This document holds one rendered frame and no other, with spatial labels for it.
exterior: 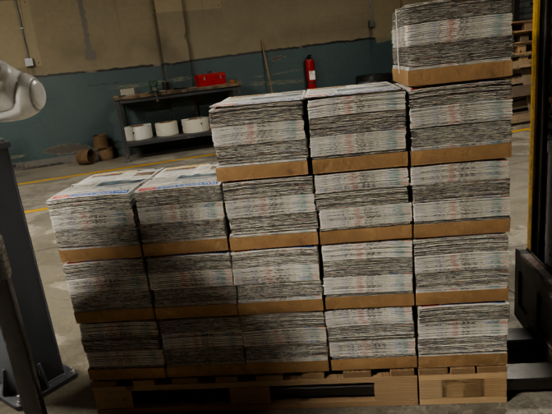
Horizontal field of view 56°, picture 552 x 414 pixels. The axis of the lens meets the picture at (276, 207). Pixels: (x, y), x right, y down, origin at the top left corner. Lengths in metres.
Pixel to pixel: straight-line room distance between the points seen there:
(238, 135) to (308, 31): 7.31
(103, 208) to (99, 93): 6.63
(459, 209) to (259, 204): 0.61
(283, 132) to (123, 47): 6.87
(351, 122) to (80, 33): 7.05
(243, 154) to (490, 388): 1.13
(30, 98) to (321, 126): 1.00
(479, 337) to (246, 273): 0.78
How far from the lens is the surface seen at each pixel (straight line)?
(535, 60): 2.20
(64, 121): 8.42
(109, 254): 1.83
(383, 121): 1.58
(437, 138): 1.61
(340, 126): 1.58
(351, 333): 1.80
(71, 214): 1.83
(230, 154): 1.61
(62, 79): 8.39
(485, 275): 1.77
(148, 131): 7.85
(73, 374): 2.43
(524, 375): 2.03
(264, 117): 1.58
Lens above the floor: 1.19
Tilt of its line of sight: 16 degrees down
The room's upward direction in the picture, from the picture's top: 6 degrees counter-clockwise
